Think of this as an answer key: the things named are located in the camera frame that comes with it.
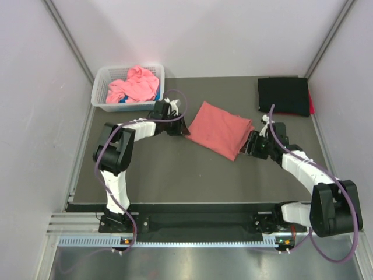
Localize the pink t shirt in basket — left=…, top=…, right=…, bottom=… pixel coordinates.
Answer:
left=106, top=66, right=160, bottom=104

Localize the white plastic basket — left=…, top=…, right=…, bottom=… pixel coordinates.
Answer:
left=91, top=63, right=165, bottom=113

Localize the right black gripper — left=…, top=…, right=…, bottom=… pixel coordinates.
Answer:
left=240, top=130, right=275, bottom=159

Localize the purple cable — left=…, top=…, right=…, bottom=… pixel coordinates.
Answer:
left=268, top=104, right=360, bottom=263
left=94, top=89, right=188, bottom=253

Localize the folded black t shirt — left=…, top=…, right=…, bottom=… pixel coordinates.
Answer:
left=258, top=77, right=311, bottom=117

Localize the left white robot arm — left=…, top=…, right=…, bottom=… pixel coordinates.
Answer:
left=93, top=98, right=190, bottom=233

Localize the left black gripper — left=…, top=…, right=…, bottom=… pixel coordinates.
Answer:
left=162, top=112, right=189, bottom=136

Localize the salmon pink t shirt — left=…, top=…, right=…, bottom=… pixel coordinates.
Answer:
left=187, top=101, right=254, bottom=161

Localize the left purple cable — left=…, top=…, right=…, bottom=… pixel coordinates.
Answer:
left=94, top=89, right=188, bottom=253

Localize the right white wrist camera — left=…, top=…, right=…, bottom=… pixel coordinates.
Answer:
left=259, top=114, right=270, bottom=137

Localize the folded red t shirt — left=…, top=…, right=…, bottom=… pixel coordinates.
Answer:
left=308, top=91, right=315, bottom=115

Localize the slotted grey cable duct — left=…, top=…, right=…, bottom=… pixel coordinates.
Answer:
left=58, top=236, right=294, bottom=249

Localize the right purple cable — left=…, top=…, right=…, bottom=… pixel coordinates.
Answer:
left=268, top=104, right=360, bottom=263

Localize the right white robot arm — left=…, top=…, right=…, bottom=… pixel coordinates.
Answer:
left=240, top=122, right=363, bottom=237

